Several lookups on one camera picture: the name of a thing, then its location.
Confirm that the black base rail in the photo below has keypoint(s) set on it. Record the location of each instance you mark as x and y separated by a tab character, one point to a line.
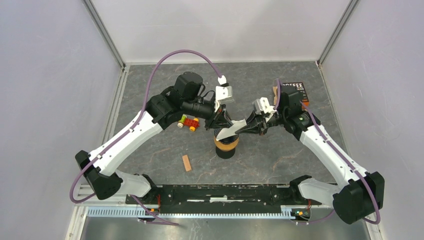
223	198

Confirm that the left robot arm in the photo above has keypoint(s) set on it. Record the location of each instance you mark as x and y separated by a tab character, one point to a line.
100	166

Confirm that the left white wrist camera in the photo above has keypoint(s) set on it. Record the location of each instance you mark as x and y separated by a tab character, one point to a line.
223	93

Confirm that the light wooden ring holder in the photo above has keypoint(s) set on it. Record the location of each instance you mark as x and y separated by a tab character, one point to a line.
227	144

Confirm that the colourful toy brick car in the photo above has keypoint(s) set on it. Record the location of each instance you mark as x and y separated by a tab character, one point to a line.
185	121

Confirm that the orange black coffee filter box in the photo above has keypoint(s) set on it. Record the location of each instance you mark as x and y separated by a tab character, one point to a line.
300	88

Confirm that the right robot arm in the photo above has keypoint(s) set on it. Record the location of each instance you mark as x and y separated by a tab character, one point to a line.
357	194

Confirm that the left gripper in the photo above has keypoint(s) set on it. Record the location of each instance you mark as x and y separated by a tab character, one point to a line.
221	119

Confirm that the small wooden block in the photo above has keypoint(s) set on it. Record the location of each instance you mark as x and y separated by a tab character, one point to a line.
186	163

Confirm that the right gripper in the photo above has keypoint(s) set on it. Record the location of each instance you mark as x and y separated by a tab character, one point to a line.
255	124

